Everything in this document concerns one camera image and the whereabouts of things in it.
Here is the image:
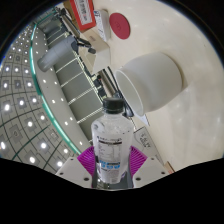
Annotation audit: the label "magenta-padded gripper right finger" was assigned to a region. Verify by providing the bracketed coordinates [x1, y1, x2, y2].
[128, 145, 169, 189]

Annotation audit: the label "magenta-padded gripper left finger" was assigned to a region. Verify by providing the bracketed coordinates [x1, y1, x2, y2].
[54, 146, 101, 189]

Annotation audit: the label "clear plastic bottle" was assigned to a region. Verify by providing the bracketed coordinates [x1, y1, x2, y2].
[91, 97, 134, 185]

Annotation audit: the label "black desk phone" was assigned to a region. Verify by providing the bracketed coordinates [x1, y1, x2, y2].
[122, 99, 136, 118]

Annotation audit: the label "round ceiling lights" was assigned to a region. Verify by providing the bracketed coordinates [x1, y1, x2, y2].
[0, 19, 84, 168]

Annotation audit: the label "long curved conference desk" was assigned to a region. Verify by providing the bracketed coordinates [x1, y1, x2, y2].
[53, 8, 105, 103]

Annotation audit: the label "flat round red coaster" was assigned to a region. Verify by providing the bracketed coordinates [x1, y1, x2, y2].
[109, 12, 131, 40]

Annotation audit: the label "small white packet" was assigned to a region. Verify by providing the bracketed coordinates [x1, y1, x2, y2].
[93, 9, 112, 43]

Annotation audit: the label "open brown box, red side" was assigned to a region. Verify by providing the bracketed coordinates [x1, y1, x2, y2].
[68, 0, 98, 33]

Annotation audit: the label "white mug, yellow handle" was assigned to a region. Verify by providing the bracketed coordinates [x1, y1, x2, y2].
[114, 51, 184, 118]

